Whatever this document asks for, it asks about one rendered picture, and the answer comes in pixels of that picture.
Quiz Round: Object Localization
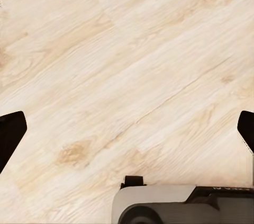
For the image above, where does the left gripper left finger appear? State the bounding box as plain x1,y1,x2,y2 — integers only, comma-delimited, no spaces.
0,111,28,173

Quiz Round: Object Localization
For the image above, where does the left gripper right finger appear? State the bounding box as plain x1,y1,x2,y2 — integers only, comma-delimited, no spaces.
237,110,254,153

